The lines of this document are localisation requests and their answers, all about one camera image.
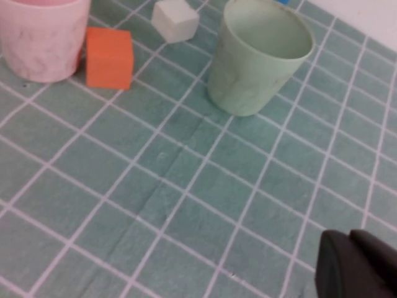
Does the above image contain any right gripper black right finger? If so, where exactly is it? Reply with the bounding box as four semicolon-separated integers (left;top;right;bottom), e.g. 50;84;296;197
351;228;397;298

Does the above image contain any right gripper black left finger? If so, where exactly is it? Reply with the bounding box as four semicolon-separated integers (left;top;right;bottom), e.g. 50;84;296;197
314;229;392;298

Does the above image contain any pale green plastic cup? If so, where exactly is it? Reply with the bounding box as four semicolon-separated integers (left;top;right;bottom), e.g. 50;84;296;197
207;0;316;117

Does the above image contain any green checked tablecloth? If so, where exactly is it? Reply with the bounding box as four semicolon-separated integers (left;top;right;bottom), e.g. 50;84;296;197
0;0;397;298

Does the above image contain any white foam cube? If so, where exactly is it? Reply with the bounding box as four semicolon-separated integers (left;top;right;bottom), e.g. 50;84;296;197
151;0;200;43

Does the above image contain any orange foam cube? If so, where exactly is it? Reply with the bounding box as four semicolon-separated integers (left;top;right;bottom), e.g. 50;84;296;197
85;26;135;91

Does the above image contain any pink plastic cup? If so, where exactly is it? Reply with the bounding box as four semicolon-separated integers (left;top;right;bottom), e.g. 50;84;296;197
0;0;92;83

